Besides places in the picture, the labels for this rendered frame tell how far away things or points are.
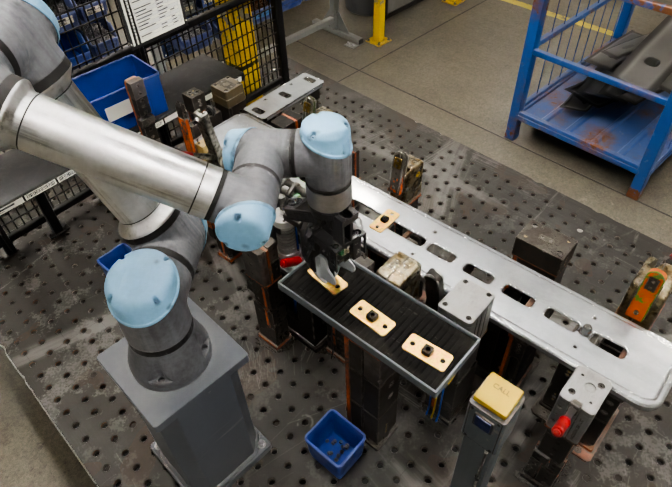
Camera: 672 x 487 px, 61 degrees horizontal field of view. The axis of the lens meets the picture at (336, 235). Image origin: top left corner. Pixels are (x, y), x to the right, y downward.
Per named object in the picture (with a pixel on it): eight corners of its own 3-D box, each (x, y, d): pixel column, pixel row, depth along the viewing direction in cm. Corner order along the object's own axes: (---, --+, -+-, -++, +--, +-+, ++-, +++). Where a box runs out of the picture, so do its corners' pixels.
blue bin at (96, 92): (170, 109, 180) (160, 71, 171) (80, 153, 165) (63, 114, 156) (142, 90, 188) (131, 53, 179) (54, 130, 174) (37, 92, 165)
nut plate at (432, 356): (454, 357, 99) (455, 353, 98) (443, 373, 97) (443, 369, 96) (412, 333, 102) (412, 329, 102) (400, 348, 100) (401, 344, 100)
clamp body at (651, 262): (637, 358, 150) (694, 266, 124) (614, 398, 142) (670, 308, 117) (598, 337, 155) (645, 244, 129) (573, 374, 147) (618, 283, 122)
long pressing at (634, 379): (693, 345, 119) (696, 340, 118) (652, 423, 107) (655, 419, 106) (242, 112, 185) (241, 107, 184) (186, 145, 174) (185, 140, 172)
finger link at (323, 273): (330, 303, 107) (331, 269, 101) (310, 285, 110) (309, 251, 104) (342, 295, 108) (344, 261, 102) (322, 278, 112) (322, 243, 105)
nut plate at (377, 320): (396, 324, 104) (397, 320, 103) (383, 337, 102) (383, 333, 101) (362, 299, 108) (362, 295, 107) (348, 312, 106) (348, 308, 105)
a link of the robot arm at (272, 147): (212, 161, 82) (289, 162, 81) (228, 116, 90) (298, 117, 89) (222, 202, 87) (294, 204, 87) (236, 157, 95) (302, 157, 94)
